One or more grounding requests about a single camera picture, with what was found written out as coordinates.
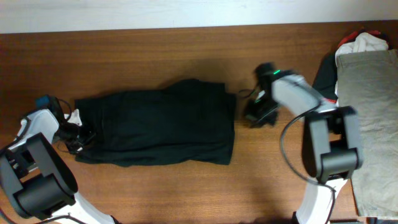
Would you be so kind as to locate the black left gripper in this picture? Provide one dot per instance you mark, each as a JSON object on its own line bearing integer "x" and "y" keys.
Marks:
{"x": 74, "y": 148}

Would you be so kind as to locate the red garment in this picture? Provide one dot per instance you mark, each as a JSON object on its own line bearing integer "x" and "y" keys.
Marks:
{"x": 351, "y": 36}

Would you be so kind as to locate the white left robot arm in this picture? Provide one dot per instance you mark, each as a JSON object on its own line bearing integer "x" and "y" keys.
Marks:
{"x": 35, "y": 179}

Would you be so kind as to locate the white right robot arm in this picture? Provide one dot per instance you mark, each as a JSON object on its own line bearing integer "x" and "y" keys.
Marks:
{"x": 331, "y": 142}

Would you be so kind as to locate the grey folded trousers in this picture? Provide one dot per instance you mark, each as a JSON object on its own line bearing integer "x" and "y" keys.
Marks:
{"x": 375, "y": 183}

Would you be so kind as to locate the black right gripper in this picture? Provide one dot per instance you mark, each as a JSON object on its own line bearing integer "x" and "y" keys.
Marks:
{"x": 255, "y": 123}

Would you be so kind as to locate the black trousers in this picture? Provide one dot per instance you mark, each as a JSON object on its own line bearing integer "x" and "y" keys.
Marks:
{"x": 190, "y": 120}

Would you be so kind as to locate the black garment in pile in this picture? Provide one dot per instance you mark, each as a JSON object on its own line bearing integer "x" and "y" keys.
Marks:
{"x": 326, "y": 78}

